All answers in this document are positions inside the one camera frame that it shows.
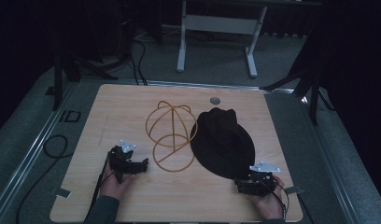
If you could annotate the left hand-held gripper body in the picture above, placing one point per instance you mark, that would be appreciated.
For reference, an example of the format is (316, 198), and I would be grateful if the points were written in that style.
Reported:
(120, 161)

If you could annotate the person's left hand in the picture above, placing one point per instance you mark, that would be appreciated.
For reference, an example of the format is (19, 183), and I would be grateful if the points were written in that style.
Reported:
(112, 184)

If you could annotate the grey round table grommet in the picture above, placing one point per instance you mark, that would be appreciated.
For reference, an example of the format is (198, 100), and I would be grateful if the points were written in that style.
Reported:
(215, 100)

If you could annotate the person's right hand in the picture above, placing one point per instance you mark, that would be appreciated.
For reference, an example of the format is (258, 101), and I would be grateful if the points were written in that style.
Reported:
(271, 203)

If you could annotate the black tripod stand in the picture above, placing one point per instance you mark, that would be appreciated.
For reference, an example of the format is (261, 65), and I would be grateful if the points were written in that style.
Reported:
(70, 71)
(307, 90)

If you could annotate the white desk frame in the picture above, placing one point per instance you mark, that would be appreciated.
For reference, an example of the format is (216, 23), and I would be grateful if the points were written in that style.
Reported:
(219, 25)

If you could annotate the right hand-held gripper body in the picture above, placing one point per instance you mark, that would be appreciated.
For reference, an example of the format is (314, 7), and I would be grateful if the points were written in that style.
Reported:
(260, 182)

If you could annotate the metal floor rail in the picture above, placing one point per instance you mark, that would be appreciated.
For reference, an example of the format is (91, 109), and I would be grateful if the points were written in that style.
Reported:
(26, 161)

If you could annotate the black brimmed hat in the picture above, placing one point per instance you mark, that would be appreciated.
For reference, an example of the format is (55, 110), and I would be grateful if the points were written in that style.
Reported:
(222, 140)

